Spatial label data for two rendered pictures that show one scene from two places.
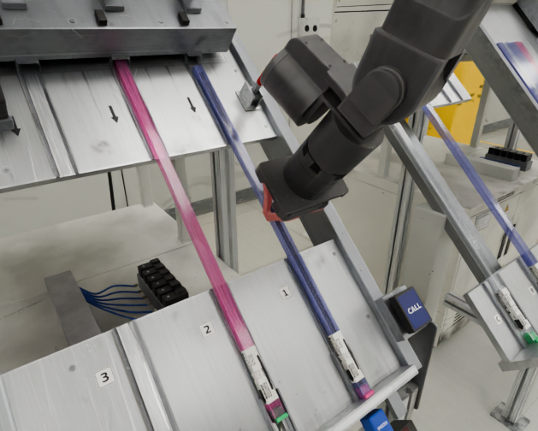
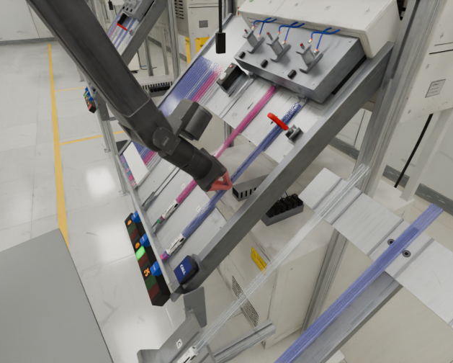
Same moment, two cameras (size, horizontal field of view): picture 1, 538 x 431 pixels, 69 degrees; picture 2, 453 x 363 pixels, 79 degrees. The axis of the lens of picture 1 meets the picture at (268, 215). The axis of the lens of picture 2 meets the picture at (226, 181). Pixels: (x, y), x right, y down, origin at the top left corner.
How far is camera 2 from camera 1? 80 cm
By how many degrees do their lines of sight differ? 81
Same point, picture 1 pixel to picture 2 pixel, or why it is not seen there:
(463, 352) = not seen: outside the picture
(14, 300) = not seen: hidden behind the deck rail
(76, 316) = (256, 181)
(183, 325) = (183, 178)
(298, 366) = (174, 225)
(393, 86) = not seen: hidden behind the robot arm
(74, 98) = (250, 93)
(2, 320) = (267, 168)
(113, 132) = (242, 112)
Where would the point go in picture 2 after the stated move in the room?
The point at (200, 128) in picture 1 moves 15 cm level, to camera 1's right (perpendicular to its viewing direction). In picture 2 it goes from (261, 132) to (258, 164)
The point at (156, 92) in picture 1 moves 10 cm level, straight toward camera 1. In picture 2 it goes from (271, 106) to (232, 108)
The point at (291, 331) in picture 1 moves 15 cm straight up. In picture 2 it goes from (185, 217) to (179, 171)
